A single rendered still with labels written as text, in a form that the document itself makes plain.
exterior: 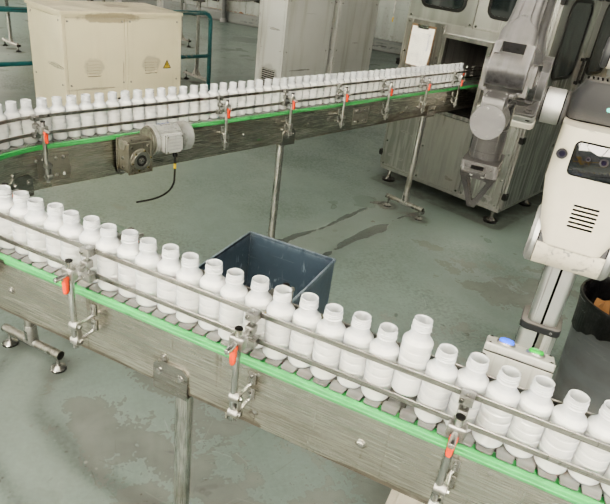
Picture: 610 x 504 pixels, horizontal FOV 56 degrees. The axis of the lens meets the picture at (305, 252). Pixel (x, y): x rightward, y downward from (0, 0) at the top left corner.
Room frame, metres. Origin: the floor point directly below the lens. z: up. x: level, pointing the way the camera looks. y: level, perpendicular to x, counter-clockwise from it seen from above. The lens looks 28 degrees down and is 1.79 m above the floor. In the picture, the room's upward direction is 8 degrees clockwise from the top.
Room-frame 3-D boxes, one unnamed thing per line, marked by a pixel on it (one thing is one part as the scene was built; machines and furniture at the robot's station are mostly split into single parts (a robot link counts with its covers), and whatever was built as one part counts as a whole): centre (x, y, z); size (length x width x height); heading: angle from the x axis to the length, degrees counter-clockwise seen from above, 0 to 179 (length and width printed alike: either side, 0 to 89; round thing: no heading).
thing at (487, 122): (1.00, -0.29, 1.61); 0.12 x 0.09 x 0.12; 158
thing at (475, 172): (1.04, -0.31, 1.44); 0.07 x 0.07 x 0.09; 69
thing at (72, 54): (5.07, 1.92, 0.59); 1.10 x 0.62 x 1.18; 140
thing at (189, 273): (1.10, 0.25, 1.08); 0.06 x 0.06 x 0.17
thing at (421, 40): (4.92, -0.70, 1.22); 0.23 x 0.04 x 0.32; 50
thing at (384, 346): (0.92, -0.18, 1.08); 0.06 x 0.06 x 0.17
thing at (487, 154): (1.03, -0.30, 1.51); 0.10 x 0.07 x 0.07; 159
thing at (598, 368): (2.13, -1.42, 0.32); 0.45 x 0.45 x 0.64
